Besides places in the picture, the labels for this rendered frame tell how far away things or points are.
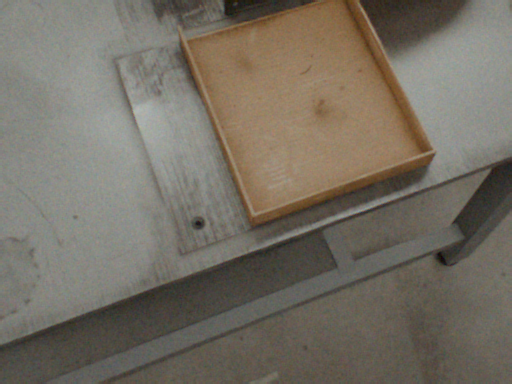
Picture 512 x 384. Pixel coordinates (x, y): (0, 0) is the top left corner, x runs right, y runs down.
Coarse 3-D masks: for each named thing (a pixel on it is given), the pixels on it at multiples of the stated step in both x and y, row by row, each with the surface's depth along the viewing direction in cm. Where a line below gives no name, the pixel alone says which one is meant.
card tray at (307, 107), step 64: (320, 0) 111; (192, 64) 100; (256, 64) 105; (320, 64) 106; (384, 64) 105; (256, 128) 101; (320, 128) 102; (384, 128) 102; (256, 192) 97; (320, 192) 94
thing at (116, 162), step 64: (0, 0) 107; (64, 0) 108; (128, 0) 109; (192, 0) 110; (384, 0) 113; (448, 0) 114; (0, 64) 102; (64, 64) 103; (128, 64) 104; (448, 64) 108; (0, 128) 98; (64, 128) 99; (128, 128) 100; (192, 128) 100; (448, 128) 104; (0, 192) 94; (64, 192) 95; (128, 192) 96; (192, 192) 96; (384, 192) 99; (0, 256) 91; (64, 256) 91; (128, 256) 92; (192, 256) 93; (0, 320) 87; (64, 320) 88
